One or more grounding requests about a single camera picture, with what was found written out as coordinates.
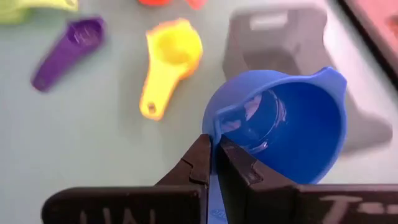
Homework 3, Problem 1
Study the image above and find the teal table mat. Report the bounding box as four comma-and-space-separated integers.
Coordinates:
0, 0, 398, 224

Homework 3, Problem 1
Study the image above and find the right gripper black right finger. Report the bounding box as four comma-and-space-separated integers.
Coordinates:
215, 134, 398, 224

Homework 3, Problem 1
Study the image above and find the black metal table frame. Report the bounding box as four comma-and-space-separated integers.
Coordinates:
337, 0, 398, 82

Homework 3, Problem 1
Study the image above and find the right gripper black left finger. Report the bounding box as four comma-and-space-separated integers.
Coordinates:
41, 133, 213, 224

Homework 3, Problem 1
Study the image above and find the blue measuring cup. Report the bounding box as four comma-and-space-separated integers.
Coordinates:
201, 66, 348, 224

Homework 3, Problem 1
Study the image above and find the purple measuring cup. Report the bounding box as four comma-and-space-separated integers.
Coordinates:
30, 17, 106, 93

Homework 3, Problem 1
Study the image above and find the orange measuring cup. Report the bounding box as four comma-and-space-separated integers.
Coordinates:
137, 0, 172, 7

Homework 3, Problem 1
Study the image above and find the green measuring cup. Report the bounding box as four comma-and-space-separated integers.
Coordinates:
0, 0, 80, 25

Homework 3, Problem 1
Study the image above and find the yellow measuring cup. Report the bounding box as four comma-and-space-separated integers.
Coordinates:
139, 17, 204, 121

